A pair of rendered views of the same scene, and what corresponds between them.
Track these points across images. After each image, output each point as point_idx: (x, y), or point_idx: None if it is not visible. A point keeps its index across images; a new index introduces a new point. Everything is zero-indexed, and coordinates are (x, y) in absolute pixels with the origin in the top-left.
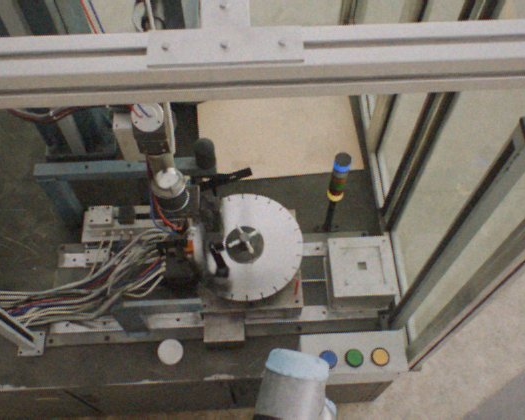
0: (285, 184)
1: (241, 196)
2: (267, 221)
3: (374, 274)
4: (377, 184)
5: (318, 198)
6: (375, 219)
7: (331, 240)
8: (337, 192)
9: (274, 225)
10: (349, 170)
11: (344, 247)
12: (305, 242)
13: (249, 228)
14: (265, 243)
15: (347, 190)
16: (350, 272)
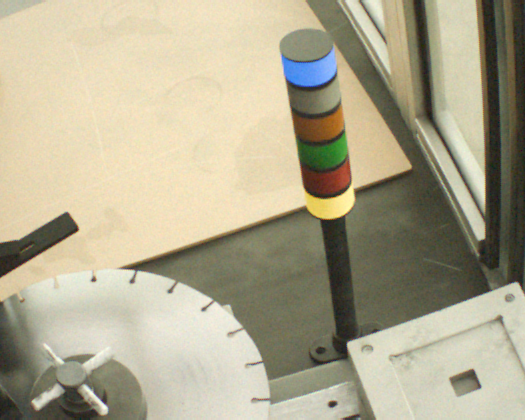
0: (197, 266)
1: (52, 283)
2: (139, 331)
3: (504, 391)
4: (457, 188)
5: (304, 277)
6: (478, 283)
7: (358, 344)
8: (331, 179)
9: (162, 337)
10: (374, 183)
11: (402, 351)
12: (292, 398)
13: (88, 359)
14: (146, 391)
15: (383, 234)
16: (435, 410)
